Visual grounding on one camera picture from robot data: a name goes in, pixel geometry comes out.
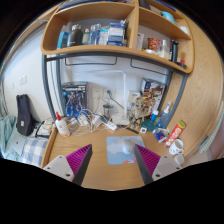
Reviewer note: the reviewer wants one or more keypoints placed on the blue spray bottle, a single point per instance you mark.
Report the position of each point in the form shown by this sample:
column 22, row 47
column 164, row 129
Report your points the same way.
column 165, row 118

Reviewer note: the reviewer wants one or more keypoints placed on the small white cube clock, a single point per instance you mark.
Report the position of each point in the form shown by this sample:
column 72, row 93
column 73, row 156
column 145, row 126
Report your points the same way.
column 143, row 130

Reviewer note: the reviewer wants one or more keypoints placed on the white mug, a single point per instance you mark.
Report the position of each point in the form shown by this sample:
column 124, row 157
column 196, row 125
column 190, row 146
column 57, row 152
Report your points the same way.
column 175, row 146

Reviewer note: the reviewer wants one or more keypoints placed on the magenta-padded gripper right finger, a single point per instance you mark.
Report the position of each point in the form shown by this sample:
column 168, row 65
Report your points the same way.
column 165, row 166

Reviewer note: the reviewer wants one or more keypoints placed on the glass jar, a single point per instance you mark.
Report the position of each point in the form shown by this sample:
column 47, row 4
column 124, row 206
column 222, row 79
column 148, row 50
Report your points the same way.
column 107, row 111

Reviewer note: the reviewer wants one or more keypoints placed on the teal blanket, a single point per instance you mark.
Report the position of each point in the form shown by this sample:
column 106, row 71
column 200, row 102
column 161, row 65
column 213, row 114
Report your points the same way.
column 6, row 130

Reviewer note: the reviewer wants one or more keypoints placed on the light blue cloud-print mouse pad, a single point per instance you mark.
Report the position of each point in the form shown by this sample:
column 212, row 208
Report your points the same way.
column 115, row 150

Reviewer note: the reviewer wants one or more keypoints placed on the teal round container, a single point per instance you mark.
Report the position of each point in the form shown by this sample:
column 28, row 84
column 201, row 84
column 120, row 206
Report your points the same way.
column 148, row 125

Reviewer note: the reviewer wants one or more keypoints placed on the black bag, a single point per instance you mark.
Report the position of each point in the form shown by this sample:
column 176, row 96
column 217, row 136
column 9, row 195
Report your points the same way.
column 24, row 115

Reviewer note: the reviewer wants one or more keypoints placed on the blue robot model kit box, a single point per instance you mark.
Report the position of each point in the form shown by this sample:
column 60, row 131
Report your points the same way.
column 75, row 100

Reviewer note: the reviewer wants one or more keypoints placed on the wooden shelf unit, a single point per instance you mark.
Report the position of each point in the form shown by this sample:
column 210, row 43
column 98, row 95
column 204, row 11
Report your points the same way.
column 100, row 50

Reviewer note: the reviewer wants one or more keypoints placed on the white power strip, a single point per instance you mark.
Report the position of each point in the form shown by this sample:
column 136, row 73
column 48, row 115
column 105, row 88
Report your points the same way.
column 111, row 126

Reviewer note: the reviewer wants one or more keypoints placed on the white charger block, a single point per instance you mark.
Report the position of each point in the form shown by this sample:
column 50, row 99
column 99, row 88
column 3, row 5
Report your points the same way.
column 82, row 120

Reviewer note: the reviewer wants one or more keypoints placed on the light blue checked cloth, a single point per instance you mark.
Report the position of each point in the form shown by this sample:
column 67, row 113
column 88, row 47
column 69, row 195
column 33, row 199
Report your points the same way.
column 213, row 133

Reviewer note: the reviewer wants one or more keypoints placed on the blue-capped white bottle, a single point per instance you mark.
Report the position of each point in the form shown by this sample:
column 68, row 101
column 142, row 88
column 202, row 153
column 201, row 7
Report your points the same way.
column 154, row 116

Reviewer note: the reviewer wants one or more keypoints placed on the blue snack packet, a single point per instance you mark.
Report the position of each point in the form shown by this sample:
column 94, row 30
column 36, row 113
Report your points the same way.
column 161, row 135

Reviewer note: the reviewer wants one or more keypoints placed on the white red-capped lotion bottle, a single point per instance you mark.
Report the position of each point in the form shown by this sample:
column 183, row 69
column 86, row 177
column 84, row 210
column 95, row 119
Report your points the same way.
column 62, row 128

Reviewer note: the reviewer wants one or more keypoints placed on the clear plastic cup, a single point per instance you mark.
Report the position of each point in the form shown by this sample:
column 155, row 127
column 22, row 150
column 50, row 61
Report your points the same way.
column 179, row 160

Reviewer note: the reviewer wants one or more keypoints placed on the beige robot model figure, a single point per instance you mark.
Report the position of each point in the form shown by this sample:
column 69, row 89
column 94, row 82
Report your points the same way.
column 138, row 113

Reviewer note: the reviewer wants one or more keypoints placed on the red chips can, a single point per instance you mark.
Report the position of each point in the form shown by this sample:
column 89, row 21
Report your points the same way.
column 175, row 134

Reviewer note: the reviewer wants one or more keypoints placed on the colourful model kit box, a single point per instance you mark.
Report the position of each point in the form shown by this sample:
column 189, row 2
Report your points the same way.
column 155, row 88

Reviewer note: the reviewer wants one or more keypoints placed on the blue plaid pillow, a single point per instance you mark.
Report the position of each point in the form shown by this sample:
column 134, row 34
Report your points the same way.
column 35, row 151

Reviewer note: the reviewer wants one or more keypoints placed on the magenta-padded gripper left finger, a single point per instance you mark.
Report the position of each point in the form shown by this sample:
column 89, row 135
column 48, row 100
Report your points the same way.
column 60, row 166

